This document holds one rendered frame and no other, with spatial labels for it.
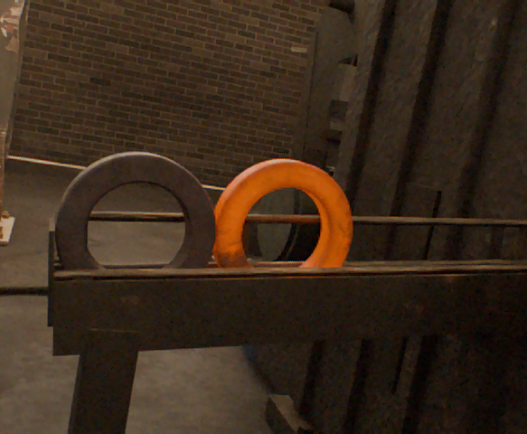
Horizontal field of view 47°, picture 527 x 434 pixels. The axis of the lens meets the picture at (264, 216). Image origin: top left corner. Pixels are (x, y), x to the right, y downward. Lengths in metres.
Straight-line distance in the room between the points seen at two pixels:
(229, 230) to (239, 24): 6.40
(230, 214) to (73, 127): 6.08
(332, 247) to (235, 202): 0.15
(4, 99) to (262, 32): 4.40
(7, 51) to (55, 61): 3.58
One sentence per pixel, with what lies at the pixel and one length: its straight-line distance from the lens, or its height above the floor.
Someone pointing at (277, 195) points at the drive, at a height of 0.56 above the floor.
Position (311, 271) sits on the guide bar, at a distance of 0.77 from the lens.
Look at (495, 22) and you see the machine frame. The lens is 1.17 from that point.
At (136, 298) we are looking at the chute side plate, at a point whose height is 0.57.
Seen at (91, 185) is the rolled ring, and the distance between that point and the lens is 0.70.
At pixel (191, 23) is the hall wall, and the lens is 6.96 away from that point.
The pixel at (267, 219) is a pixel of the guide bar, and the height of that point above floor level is 0.67.
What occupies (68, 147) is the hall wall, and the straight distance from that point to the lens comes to 6.80.
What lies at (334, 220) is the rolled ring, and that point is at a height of 0.69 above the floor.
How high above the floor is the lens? 0.78
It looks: 8 degrees down
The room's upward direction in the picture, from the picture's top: 11 degrees clockwise
